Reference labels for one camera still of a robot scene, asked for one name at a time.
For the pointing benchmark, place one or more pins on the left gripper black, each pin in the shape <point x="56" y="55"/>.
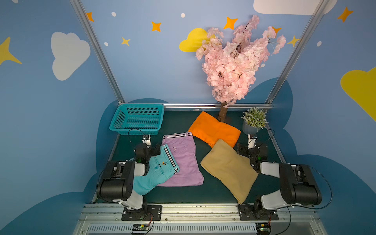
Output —
<point x="155" y="150"/>

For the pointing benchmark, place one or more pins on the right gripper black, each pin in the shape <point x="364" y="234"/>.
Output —
<point x="242" y="149"/>

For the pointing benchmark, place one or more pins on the teal pants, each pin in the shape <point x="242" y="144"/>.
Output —
<point x="161" y="168"/>

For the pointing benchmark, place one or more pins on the teal plastic basket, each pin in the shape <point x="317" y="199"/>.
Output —
<point x="138" y="119"/>

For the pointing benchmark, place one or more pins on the purple pants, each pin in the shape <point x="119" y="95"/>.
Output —
<point x="183" y="149"/>

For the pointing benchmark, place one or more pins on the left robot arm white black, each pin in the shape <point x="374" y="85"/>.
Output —
<point x="116" y="183"/>

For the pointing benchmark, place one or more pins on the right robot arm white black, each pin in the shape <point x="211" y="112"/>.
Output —
<point x="297" y="184"/>

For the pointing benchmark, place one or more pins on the folded khaki pants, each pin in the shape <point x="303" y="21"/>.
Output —
<point x="232" y="169"/>

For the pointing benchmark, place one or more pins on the folded orange pants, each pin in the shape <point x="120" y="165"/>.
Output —
<point x="208" y="129"/>

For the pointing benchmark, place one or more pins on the small potted green plant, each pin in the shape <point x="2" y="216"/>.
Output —
<point x="254" y="120"/>

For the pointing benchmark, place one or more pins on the right controller board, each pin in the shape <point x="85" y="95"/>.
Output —
<point x="263" y="229"/>

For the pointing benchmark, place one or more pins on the controller board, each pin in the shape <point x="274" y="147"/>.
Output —
<point x="263" y="229"/>
<point x="141" y="228"/>

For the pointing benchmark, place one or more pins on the left controller board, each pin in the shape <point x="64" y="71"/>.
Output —
<point x="141" y="228"/>

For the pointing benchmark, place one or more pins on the pink cherry blossom tree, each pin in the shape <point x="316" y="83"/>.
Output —
<point x="231" y="67"/>

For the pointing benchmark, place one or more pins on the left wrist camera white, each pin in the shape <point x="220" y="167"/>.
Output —
<point x="147" y="140"/>

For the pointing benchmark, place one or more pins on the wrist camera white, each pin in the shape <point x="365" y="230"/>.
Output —
<point x="252" y="138"/>
<point x="147" y="140"/>

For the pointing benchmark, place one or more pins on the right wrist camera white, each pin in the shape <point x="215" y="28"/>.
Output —
<point x="252" y="138"/>

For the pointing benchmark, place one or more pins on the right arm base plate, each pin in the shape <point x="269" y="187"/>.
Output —
<point x="248" y="212"/>

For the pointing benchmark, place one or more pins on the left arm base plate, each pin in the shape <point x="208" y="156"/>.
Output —
<point x="150" y="212"/>

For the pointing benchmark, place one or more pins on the aluminium front rail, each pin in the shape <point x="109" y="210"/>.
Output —
<point x="196" y="219"/>

